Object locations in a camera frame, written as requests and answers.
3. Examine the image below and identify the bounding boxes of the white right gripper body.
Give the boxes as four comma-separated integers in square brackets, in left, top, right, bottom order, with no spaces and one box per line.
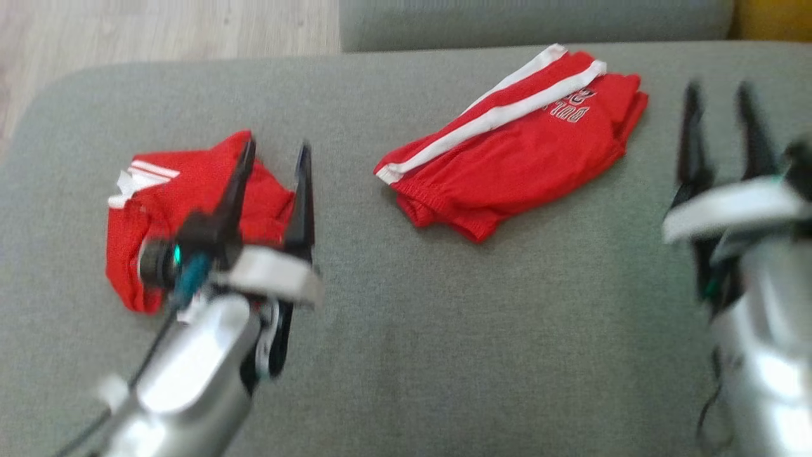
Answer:
[662,177,812,246]

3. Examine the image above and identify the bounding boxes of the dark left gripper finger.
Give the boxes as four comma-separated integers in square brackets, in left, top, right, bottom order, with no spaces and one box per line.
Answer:
[219,138,258,222]
[282,145,317,263]

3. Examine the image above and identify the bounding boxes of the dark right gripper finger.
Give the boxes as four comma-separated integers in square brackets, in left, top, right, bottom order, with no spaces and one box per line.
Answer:
[675,83,715,195]
[736,83,778,183]

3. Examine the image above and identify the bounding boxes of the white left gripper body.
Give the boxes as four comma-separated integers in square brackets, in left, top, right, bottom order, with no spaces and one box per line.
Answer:
[213,245,325,310]

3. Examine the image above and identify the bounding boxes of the red and white jersey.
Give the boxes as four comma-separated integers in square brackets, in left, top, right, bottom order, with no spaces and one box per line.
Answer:
[105,130,296,315]

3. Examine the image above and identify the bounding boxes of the red shorts with white stripes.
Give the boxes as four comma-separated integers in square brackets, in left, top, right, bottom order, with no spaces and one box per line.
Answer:
[373,43,649,244]

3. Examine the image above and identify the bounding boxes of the large grey sofa ottoman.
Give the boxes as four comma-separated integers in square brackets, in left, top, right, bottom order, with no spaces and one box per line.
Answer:
[0,41,812,457]

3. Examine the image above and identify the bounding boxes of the long grey sofa seat cushion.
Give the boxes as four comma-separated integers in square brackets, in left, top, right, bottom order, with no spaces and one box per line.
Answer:
[339,0,735,53]

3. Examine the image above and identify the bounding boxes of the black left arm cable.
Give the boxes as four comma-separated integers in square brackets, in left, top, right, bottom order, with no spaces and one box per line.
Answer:
[54,311,180,457]

